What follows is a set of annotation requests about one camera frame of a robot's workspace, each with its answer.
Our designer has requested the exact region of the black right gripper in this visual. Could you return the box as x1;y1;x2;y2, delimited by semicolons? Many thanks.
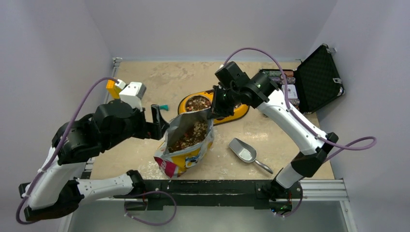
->
207;84;241;119

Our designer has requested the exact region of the white yellow pet food bag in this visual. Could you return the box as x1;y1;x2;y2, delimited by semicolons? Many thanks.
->
154;108;215;178

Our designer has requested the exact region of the metal food scoop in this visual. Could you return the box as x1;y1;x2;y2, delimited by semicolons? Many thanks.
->
228;138;274;174

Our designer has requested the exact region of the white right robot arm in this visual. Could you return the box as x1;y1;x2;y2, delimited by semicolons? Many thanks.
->
209;61;338;197

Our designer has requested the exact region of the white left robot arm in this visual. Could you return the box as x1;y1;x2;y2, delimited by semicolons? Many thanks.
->
16;100;169;225

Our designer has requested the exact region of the yellow double pet bowl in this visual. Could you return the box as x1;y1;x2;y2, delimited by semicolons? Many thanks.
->
177;89;249;125

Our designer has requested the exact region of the teal arch block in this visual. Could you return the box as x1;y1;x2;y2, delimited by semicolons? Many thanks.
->
160;104;169;111

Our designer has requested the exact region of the yellow toy brick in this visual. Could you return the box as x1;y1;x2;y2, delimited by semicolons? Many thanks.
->
106;80;122;99

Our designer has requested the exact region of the white card box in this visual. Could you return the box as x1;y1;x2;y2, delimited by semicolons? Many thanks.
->
281;85;298;99

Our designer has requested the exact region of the black poker chip case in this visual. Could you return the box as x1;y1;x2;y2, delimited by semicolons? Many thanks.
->
258;43;346;114

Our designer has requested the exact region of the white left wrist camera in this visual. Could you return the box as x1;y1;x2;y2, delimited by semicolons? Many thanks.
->
114;79;146;111

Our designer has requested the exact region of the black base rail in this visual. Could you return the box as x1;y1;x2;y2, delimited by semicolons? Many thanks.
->
67;179;349;211

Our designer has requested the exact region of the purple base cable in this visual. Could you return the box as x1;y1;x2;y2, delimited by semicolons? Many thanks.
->
124;190;177;227

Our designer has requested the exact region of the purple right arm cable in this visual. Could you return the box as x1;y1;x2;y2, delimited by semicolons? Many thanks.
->
222;47;378;164

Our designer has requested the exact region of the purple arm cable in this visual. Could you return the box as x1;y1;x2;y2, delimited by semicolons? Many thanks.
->
15;77;119;225
222;47;378;164

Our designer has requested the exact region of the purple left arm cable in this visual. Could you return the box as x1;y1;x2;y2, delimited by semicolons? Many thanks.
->
15;77;119;225

